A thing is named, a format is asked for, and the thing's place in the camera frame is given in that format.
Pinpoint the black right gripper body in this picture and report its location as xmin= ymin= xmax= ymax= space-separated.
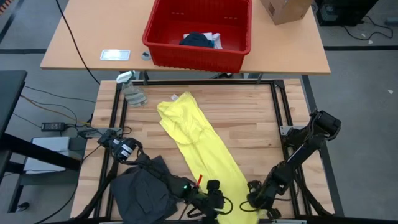
xmin=248 ymin=186 xmax=282 ymax=220

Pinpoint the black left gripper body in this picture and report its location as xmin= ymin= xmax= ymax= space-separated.
xmin=188 ymin=192 xmax=226 ymax=224

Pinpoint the yellow garment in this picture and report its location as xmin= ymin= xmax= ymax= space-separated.
xmin=156 ymin=91 xmax=261 ymax=224

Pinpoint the dark grey garment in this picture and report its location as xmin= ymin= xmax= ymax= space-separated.
xmin=110 ymin=154 xmax=187 ymax=224

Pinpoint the navy blue garment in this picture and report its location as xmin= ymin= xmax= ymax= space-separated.
xmin=179 ymin=32 xmax=215 ymax=49

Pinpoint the red plastic bin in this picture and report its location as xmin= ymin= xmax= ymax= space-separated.
xmin=142 ymin=0 xmax=252 ymax=75

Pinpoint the clear spray bottle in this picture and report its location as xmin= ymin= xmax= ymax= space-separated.
xmin=116 ymin=70 xmax=149 ymax=109

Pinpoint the white garment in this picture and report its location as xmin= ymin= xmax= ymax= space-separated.
xmin=183 ymin=32 xmax=224 ymax=50

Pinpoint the grey metal box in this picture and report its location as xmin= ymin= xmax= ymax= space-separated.
xmin=24 ymin=136 xmax=86 ymax=175

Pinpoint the black power adapter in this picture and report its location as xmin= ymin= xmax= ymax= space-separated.
xmin=40 ymin=122 xmax=66 ymax=132

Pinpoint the cardboard box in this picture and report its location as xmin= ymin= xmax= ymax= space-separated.
xmin=260 ymin=0 xmax=313 ymax=26

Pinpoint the black floor equipment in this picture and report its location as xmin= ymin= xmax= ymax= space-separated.
xmin=313 ymin=0 xmax=380 ymax=27

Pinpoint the light wooden desk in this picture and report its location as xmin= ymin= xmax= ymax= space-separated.
xmin=39 ymin=0 xmax=331 ymax=75

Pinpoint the black side table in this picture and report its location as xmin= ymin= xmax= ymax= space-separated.
xmin=0 ymin=70 xmax=82 ymax=215

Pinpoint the thin black floor cable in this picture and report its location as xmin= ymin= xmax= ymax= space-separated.
xmin=23 ymin=85 xmax=96 ymax=103

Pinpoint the yellow floor cable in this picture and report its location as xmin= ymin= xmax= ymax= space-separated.
xmin=20 ymin=95 xmax=91 ymax=125

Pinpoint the black floor cable loop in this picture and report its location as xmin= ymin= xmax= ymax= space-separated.
xmin=341 ymin=15 xmax=394 ymax=41

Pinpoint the long black hanging cable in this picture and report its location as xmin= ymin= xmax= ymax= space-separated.
xmin=55 ymin=0 xmax=101 ymax=85

